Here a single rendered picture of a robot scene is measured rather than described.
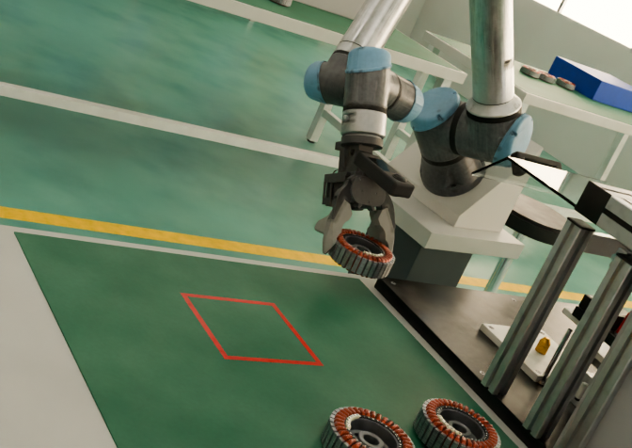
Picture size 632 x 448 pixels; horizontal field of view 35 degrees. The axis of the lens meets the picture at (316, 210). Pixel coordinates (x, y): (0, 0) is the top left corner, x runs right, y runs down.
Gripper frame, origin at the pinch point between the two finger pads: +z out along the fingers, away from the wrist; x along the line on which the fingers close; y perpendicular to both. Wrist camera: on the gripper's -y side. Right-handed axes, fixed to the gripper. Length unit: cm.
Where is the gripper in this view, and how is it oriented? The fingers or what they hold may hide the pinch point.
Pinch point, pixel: (359, 257)
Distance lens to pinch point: 165.3
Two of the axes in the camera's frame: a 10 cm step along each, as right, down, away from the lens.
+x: -8.0, -1.4, -5.8
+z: -0.9, 9.9, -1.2
